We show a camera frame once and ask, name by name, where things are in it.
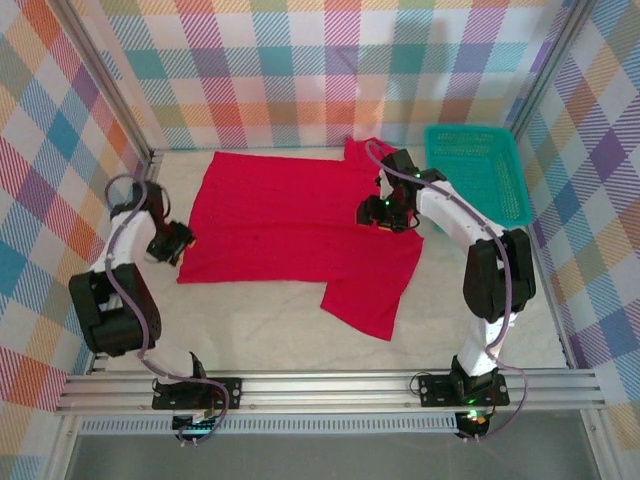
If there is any red t-shirt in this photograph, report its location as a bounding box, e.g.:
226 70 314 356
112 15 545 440
175 137 426 342

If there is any teal plastic mesh basket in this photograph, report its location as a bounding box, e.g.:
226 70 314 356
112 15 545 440
423 124 534 236

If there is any green circuit board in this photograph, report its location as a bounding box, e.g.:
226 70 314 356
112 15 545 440
172 412 221 437

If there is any black orange controller module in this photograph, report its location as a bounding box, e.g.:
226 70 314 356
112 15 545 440
457 407 494 437

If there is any aluminium frame post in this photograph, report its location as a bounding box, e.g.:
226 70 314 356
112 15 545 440
507 0 599 144
52 0 166 166

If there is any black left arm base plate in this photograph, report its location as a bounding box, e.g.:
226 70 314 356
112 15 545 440
151 377 244 412

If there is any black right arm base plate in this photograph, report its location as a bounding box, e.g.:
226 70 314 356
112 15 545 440
417 372 511 407

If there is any aluminium mounting rail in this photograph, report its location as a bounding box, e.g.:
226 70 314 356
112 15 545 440
53 368 606 416

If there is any grey slotted cable duct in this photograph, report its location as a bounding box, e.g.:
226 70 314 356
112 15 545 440
79 417 459 435

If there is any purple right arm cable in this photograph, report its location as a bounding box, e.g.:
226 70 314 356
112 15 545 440
364 141 529 444

